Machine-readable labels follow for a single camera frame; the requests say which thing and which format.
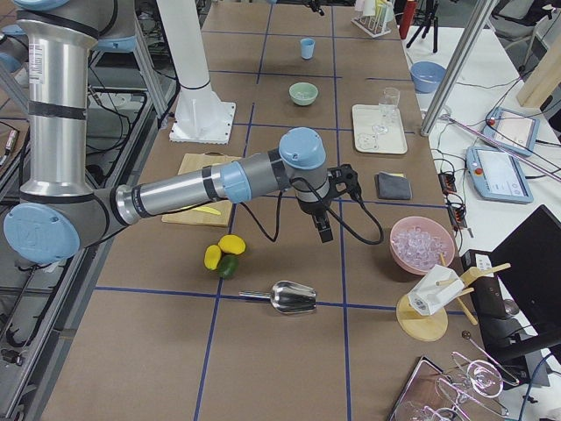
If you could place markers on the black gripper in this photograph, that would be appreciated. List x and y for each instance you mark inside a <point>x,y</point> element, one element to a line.
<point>314,210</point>

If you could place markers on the mint green bowl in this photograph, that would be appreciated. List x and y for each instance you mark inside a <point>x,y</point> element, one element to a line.
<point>303,93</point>

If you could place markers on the light blue cup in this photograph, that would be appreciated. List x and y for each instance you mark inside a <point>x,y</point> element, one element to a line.
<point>307,46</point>

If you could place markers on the pink bowl with ice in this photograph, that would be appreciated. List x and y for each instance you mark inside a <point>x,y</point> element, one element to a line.
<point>417,244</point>

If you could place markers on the blue bowl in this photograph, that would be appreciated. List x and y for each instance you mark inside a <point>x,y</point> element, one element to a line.
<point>427,76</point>

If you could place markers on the grey folded cloth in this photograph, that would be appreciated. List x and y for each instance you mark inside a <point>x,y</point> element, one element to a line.
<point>393,187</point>

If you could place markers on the yellow lemon large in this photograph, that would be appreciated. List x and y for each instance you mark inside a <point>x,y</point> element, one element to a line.
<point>232,244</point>

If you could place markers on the green lime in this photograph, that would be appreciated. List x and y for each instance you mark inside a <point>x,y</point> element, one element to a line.
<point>228,266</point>

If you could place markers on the cream bear tray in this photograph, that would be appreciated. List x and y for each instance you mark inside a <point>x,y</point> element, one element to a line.
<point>366,121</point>

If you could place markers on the yellow lemon small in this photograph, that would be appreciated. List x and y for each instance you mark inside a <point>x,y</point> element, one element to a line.
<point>213,255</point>

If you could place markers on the yellow plastic knife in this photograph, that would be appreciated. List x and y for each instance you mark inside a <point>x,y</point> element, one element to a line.
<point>207,209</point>

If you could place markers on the wooden cutting board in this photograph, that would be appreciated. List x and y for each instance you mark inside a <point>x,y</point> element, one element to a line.
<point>191,162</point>

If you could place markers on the white paper carton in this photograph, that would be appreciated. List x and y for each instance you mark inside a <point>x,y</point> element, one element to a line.
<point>435,290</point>

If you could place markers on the clear wine glass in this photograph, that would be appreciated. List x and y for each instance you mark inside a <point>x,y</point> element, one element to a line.
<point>388,106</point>

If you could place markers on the wooden mug tree stand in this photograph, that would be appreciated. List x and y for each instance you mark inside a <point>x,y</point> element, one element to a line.
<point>434,327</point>

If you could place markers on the near teach pendant tablet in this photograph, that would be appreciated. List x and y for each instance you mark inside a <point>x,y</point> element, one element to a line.
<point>497,176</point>

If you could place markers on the teach pendant tablet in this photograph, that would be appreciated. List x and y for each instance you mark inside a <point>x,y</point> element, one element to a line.
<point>497,176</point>
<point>513,130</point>

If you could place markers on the black monitor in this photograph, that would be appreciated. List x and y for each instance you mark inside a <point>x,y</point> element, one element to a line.
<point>533,280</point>

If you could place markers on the far teach pendant tablet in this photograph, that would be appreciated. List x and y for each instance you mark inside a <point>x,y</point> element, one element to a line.
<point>513,130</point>

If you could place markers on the tray of upturned glasses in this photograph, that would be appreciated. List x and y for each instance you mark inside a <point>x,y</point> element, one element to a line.
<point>469,390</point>

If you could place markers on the black tripod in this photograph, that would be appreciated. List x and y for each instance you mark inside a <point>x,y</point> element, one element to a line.
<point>430,22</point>

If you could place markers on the white wire cup rack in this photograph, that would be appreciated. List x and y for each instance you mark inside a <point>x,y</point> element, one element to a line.
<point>373,16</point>

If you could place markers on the aluminium frame post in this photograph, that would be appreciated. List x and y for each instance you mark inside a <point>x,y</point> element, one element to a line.
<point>470,34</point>

